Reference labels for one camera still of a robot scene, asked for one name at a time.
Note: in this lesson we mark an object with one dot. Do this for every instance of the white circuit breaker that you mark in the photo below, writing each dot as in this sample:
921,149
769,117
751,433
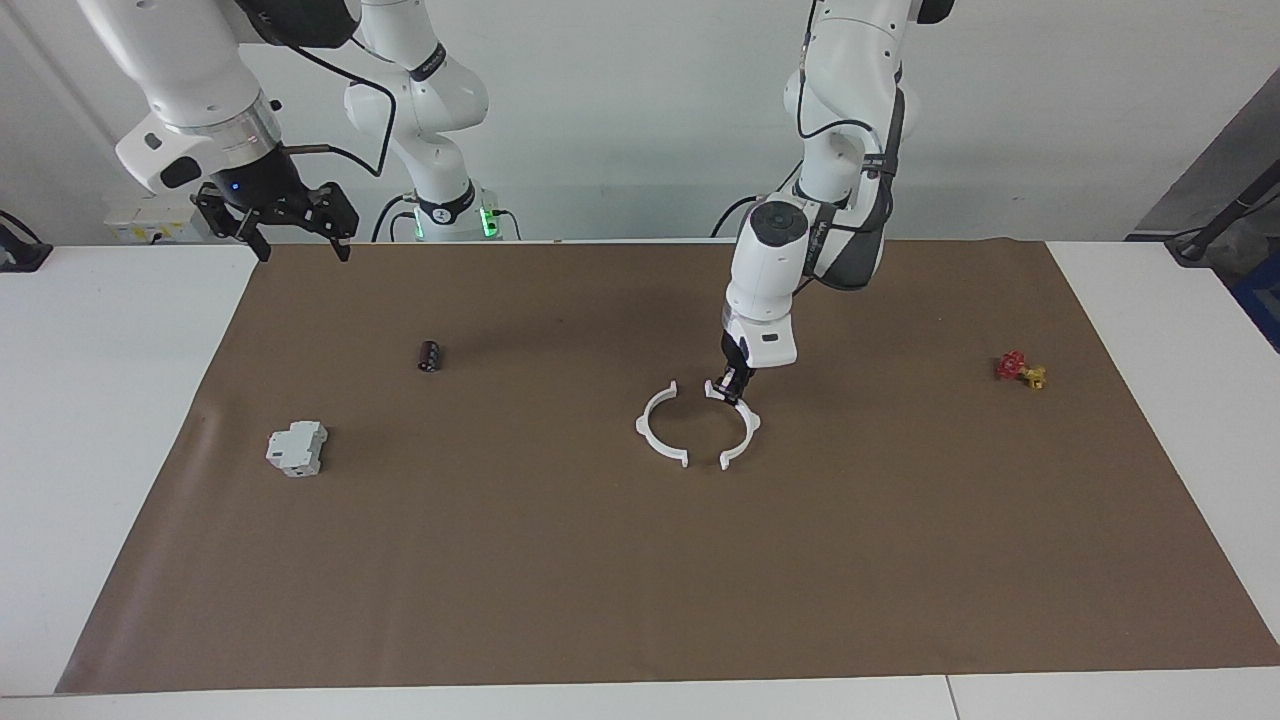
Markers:
297,450

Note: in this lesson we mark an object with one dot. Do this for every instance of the black stand leg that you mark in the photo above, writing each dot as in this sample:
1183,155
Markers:
1195,245

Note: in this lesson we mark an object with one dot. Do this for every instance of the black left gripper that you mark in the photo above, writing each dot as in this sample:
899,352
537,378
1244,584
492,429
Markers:
735,352

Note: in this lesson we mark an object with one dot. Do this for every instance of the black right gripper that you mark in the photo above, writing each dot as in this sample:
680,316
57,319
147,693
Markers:
268,180

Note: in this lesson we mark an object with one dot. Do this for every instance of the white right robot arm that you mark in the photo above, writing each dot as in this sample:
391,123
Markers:
190,60

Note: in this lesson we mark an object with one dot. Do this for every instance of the white half pipe clamp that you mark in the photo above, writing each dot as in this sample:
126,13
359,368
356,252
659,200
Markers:
645,432
750,425

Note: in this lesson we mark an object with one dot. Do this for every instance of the black clamp mount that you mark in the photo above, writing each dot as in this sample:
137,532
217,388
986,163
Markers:
25,258

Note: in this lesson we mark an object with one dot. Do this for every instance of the brown paper mat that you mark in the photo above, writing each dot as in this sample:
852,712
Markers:
500,580

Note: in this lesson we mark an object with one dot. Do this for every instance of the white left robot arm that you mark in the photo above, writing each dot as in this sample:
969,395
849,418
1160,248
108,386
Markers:
765,260

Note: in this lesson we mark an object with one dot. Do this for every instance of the black cylindrical capacitor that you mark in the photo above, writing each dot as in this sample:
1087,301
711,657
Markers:
430,357

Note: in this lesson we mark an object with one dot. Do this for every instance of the blue crate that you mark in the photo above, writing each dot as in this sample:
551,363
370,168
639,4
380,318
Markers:
1262,300

